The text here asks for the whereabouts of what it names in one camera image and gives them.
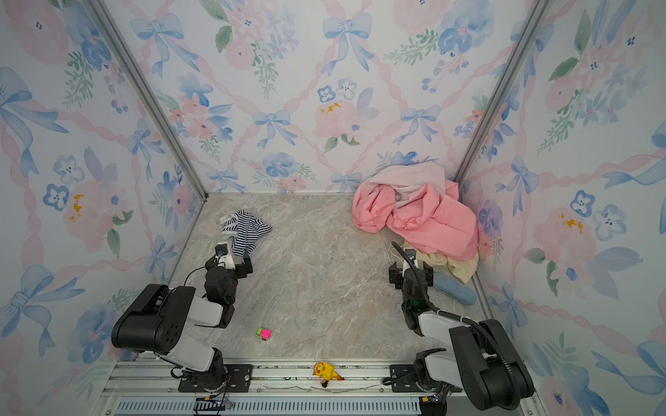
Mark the light blue cloth roll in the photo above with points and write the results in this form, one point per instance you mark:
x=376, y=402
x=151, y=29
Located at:
x=453, y=288

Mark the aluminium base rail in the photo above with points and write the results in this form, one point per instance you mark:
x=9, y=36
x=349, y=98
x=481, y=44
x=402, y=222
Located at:
x=147, y=386

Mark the bright pink cloth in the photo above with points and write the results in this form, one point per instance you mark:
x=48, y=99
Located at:
x=431, y=221

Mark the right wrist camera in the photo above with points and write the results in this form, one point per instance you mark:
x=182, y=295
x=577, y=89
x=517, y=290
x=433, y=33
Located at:
x=410, y=259

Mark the yellow toy figure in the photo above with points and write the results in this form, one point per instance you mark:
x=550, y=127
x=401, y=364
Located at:
x=326, y=373

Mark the blue white striped cloth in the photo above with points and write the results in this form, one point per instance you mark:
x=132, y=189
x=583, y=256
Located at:
x=245, y=230

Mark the pale pink cloth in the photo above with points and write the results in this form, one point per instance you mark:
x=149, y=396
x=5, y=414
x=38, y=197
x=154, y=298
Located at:
x=407, y=180

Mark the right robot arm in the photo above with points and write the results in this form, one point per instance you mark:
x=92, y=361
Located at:
x=476, y=358

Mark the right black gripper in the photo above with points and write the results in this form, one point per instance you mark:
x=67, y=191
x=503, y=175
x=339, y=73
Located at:
x=396, y=276

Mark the cream yellow cloth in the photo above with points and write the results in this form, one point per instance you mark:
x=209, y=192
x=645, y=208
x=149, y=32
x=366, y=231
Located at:
x=463, y=270

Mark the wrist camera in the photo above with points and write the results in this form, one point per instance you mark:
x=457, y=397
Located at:
x=410, y=259
x=223, y=257

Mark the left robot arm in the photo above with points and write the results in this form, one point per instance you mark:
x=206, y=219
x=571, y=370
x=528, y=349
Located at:
x=155, y=322

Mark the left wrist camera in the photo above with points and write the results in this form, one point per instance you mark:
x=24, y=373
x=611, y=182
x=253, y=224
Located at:
x=223, y=257

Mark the pink green toy cube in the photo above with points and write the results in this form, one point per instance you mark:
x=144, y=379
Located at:
x=264, y=334

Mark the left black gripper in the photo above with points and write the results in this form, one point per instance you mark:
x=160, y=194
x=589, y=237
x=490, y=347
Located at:
x=247, y=264

